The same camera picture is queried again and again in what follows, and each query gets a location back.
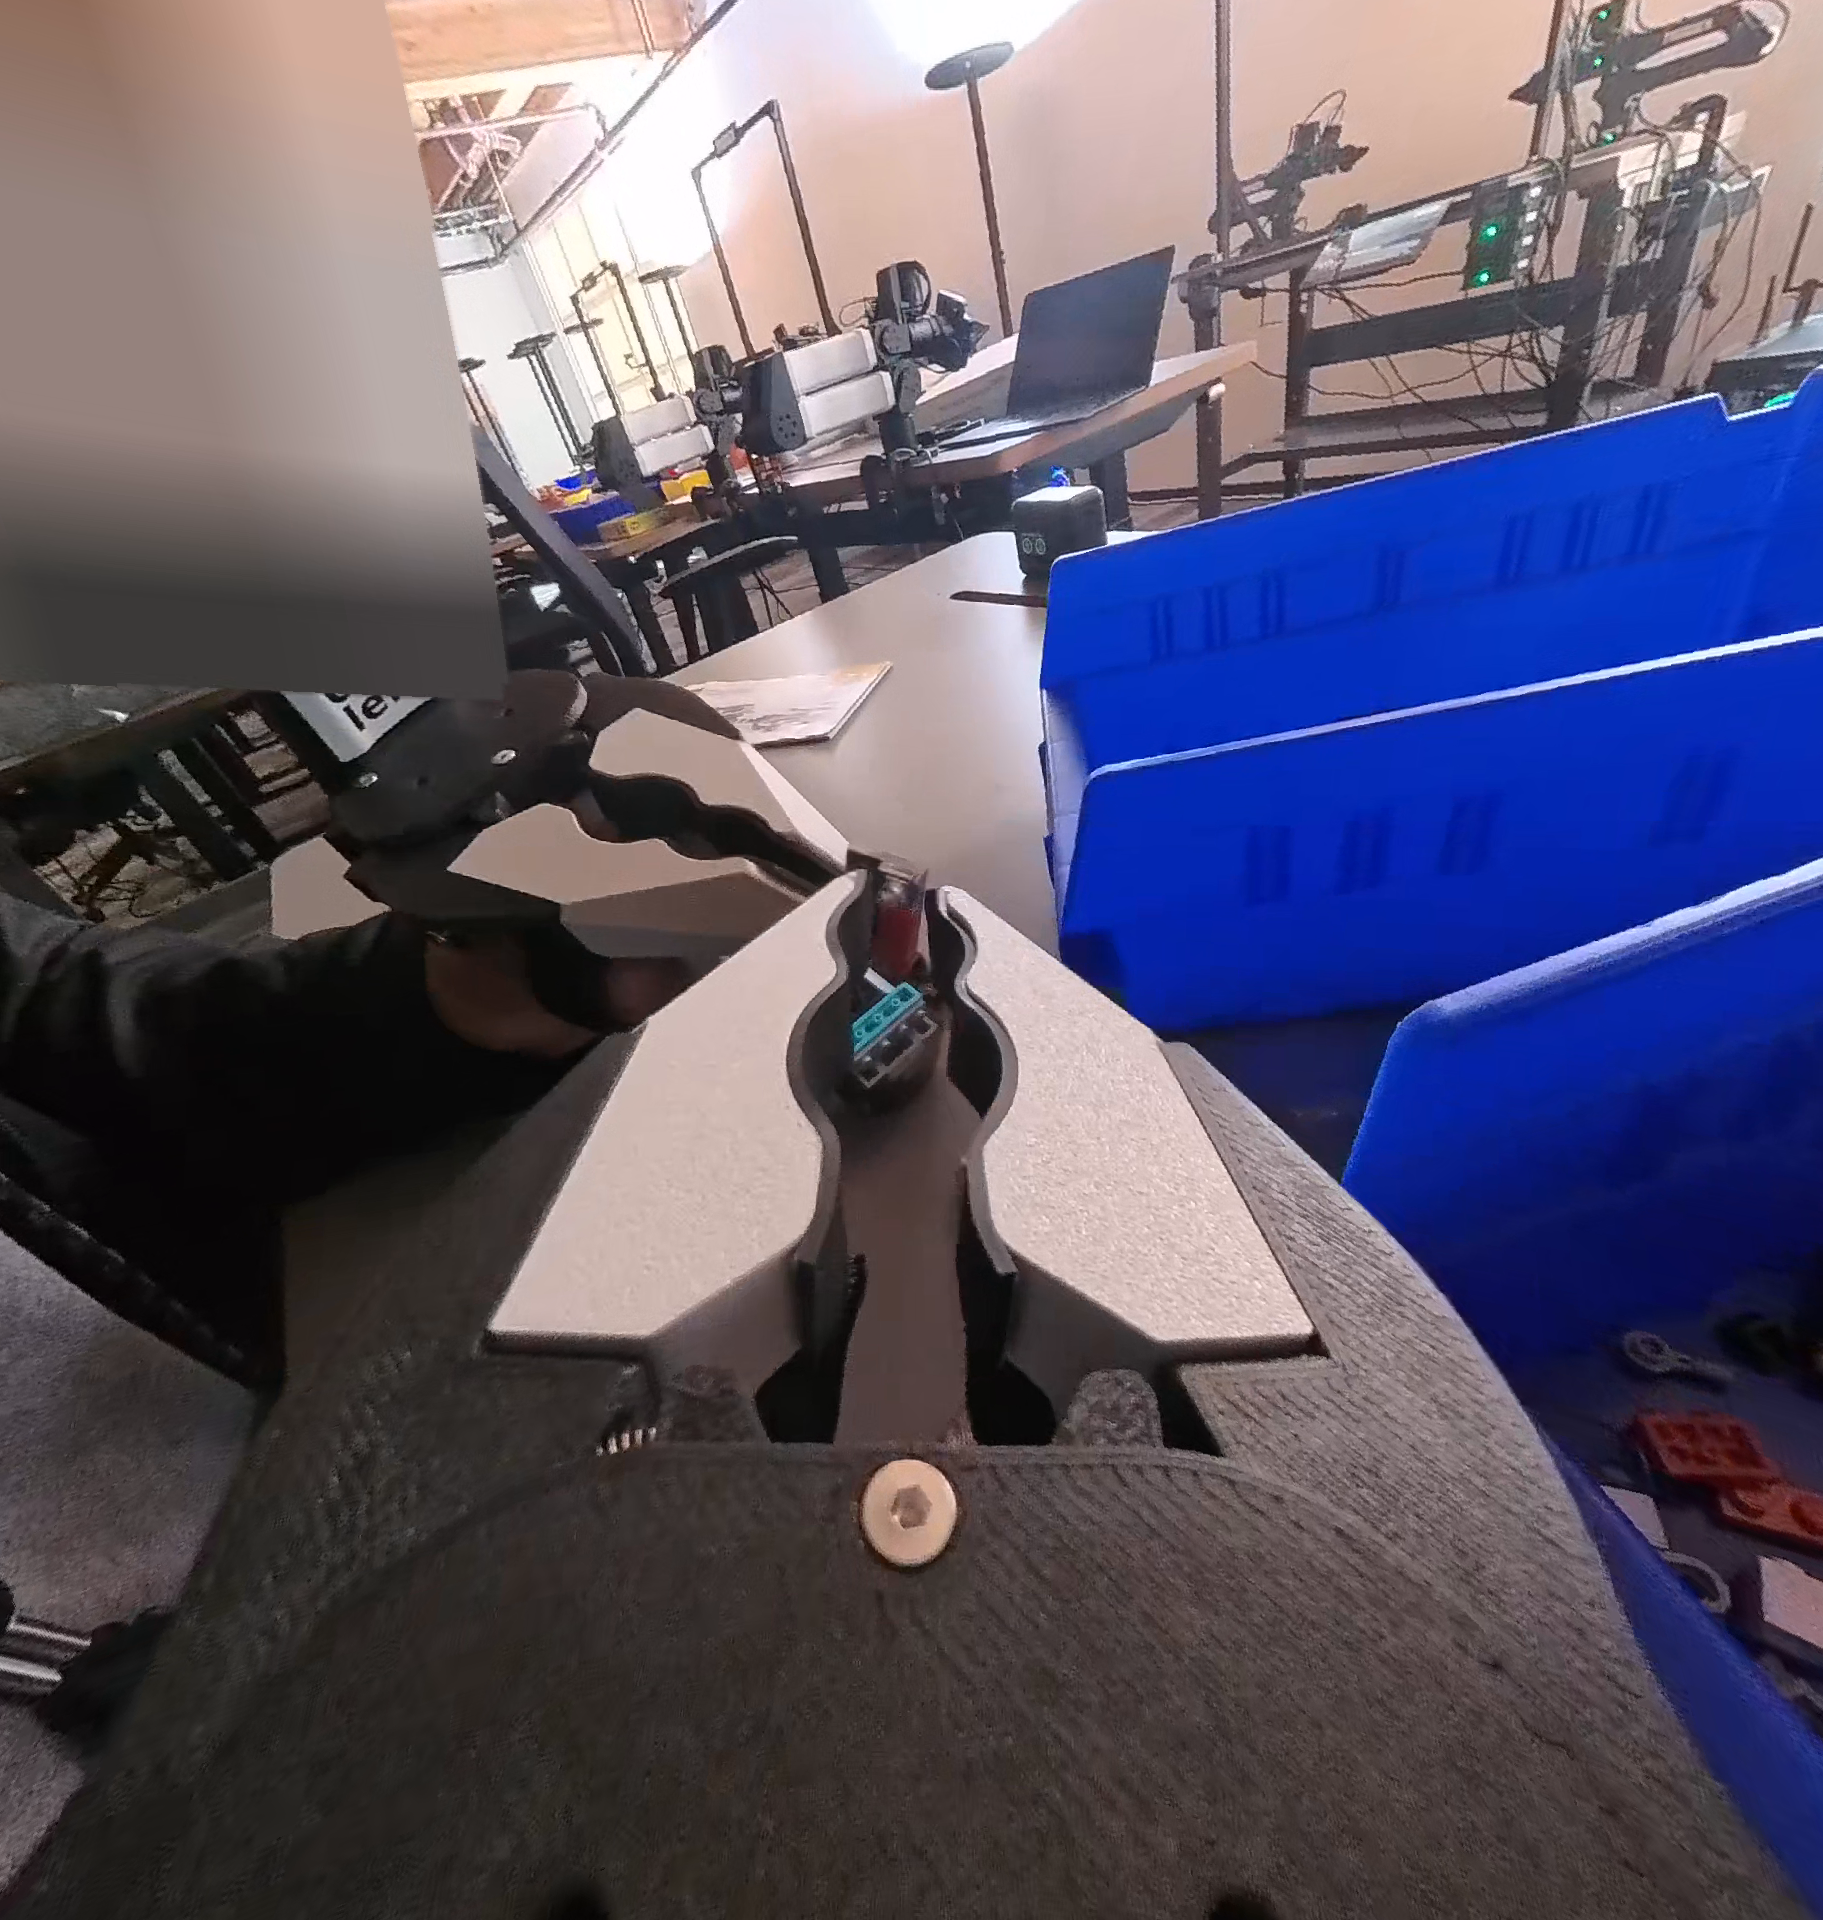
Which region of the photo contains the black badge reel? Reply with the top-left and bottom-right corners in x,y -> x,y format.
0,1604 -> 178,1726

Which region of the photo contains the black router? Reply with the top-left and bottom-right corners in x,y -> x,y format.
1705,201 -> 1823,413

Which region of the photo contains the teal and black brick block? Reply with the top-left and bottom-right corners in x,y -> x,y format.
835,965 -> 947,1103

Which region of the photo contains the person's left forearm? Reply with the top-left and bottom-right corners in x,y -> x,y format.
0,860 -> 613,1351

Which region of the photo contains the black office chair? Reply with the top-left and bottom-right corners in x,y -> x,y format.
475,425 -> 799,677

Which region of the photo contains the white robot base unit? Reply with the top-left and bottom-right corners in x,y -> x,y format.
740,330 -> 920,451
594,391 -> 718,481

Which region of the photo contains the blue plastic bin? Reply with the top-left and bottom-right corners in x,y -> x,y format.
1040,363 -> 1823,752
1043,614 -> 1823,1037
1343,840 -> 1823,1920

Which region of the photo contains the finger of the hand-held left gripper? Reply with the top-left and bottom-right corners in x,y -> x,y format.
443,801 -> 820,961
580,705 -> 853,889

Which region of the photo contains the person's grey sweatshirt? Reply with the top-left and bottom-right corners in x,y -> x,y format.
0,1184 -> 260,1920

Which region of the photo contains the black speckled drawstring cord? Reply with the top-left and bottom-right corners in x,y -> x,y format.
0,1071 -> 275,1381

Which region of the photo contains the grey metal table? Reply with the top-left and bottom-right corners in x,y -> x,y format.
0,680 -> 328,917

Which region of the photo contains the robot station table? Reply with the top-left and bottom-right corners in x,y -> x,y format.
1180,89 -> 1777,497

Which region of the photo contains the grey desk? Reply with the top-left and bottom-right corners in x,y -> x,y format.
272,531 -> 1152,1442

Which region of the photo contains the black floor lamp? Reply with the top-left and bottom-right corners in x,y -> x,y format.
925,42 -> 1022,338

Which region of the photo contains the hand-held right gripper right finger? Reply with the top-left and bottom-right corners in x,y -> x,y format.
931,885 -> 1322,1368

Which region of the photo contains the pile of loose toy bricks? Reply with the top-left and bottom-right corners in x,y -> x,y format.
1600,1244 -> 1823,1726

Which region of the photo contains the small black device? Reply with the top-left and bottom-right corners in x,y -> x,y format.
1012,483 -> 1107,578

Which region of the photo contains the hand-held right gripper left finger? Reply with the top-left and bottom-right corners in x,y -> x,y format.
484,871 -> 869,1373

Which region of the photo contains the black laptop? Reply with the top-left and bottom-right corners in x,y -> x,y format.
941,246 -> 1179,443

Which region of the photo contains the person's left hand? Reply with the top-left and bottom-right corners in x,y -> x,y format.
423,906 -> 710,1062

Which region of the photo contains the black metal frame rig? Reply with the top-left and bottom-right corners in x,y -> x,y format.
1204,0 -> 1257,272

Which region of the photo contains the instruction booklet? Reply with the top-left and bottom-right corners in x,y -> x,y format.
685,660 -> 896,748

